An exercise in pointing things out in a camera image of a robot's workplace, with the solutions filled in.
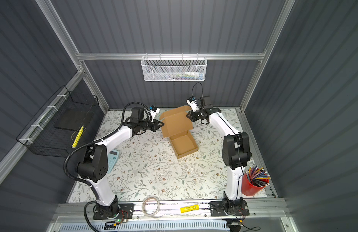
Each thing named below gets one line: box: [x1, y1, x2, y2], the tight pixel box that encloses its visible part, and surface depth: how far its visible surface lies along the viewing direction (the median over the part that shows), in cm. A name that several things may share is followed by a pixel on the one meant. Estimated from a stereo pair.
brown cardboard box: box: [159, 105, 199, 160], surface depth 96 cm
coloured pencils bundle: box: [245, 165, 272, 188], surface depth 74 cm
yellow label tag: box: [179, 203, 200, 214], surface depth 75 cm
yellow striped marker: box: [71, 125, 85, 149], surface depth 72 cm
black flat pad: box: [53, 108, 94, 131], surface depth 76 cm
